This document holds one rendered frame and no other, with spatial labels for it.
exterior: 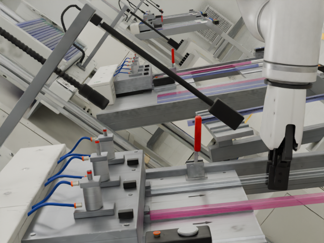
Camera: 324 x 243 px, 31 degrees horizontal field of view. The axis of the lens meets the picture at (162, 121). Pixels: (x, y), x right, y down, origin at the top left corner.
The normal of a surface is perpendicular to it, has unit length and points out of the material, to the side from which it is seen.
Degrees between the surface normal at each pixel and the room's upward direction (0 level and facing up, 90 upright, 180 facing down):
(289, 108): 87
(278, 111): 67
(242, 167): 90
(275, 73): 55
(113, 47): 90
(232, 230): 48
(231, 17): 90
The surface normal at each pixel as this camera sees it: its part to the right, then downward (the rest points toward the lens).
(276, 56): -0.70, 0.11
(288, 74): -0.24, 0.20
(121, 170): -0.11, -0.97
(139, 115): 0.01, 0.22
